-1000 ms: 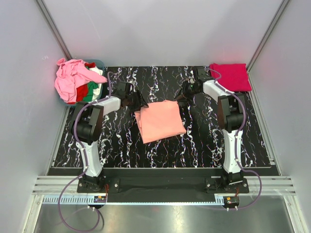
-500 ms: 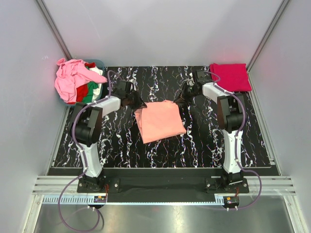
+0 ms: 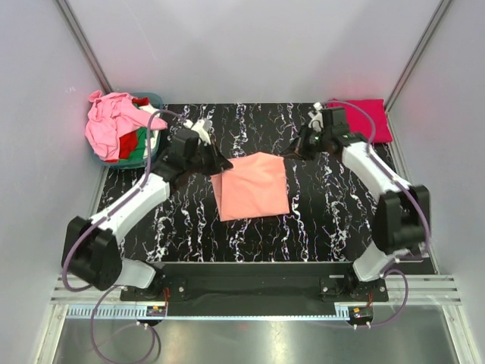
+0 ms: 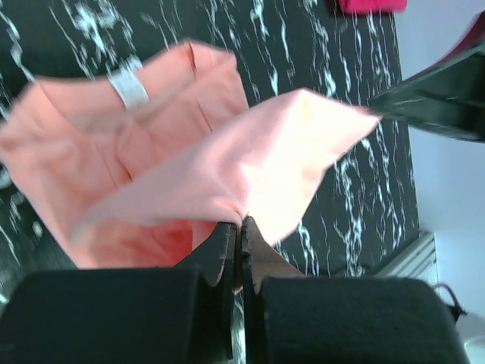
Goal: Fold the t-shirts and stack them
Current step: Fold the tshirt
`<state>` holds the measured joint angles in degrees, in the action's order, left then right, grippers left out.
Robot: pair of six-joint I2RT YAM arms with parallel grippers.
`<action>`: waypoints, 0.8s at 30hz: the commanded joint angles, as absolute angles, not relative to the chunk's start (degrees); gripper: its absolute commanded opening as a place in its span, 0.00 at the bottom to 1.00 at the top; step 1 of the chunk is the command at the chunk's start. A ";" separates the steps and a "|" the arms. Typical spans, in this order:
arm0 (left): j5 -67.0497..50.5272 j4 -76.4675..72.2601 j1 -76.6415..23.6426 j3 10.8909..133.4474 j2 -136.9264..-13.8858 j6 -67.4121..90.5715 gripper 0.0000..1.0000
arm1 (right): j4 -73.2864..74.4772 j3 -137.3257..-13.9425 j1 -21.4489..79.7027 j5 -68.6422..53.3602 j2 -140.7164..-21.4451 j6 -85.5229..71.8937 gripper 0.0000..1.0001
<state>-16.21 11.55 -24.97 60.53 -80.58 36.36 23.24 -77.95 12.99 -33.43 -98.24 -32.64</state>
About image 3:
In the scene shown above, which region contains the teal laundry basket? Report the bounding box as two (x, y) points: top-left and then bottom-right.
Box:
(95, 93), (165, 170)

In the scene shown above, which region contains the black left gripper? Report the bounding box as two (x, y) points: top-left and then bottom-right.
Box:
(186, 140), (233, 177)

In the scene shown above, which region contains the corner aluminium post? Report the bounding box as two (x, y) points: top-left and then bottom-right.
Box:
(384, 0), (454, 112)
(54, 0), (113, 93)

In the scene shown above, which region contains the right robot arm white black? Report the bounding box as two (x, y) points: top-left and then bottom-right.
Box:
(282, 100), (430, 301)

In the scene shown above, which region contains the white garment in basket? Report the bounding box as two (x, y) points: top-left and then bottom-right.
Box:
(139, 104), (159, 153)

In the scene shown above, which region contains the purple cable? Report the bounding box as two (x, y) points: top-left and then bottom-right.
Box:
(316, 100), (432, 329)
(62, 108), (190, 363)

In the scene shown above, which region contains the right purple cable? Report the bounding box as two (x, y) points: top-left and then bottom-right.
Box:
(316, 100), (432, 329)

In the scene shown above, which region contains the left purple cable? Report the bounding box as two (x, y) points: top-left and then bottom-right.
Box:
(62, 108), (190, 363)

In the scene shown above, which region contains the right corner aluminium post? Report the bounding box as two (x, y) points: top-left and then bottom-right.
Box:
(384, 0), (454, 112)

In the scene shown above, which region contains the aluminium frame rail front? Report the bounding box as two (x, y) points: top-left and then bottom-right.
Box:
(52, 274), (461, 324)

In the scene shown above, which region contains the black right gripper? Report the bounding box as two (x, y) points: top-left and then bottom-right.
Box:
(280, 124), (330, 162)

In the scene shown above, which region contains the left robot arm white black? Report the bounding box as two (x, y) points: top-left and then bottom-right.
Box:
(61, 125), (233, 300)

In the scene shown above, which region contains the folded magenta t-shirt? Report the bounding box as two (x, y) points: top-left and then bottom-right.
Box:
(327, 99), (393, 143)

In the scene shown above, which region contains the salmon orange t-shirt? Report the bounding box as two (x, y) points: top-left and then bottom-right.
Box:
(211, 152), (289, 221)

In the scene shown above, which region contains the green garment in basket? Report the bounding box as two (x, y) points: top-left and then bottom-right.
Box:
(129, 127), (148, 162)

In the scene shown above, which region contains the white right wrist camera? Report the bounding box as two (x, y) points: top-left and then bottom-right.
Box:
(308, 102), (324, 133)

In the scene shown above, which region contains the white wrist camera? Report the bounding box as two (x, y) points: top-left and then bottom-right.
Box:
(183, 118), (212, 145)
(308, 102), (324, 133)

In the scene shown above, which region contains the left corner aluminium post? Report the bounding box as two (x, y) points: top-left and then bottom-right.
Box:
(54, 0), (113, 93)

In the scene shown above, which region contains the light pink t-shirt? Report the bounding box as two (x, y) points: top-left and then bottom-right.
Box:
(85, 90), (167, 162)

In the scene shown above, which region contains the red garment in basket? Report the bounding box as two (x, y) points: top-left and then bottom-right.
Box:
(119, 97), (150, 160)

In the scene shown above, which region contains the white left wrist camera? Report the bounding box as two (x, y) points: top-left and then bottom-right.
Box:
(183, 118), (212, 145)

